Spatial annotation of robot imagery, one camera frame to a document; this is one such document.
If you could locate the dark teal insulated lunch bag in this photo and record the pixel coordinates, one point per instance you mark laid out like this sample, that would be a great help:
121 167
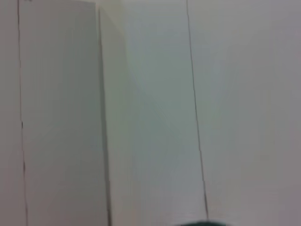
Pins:
202 223

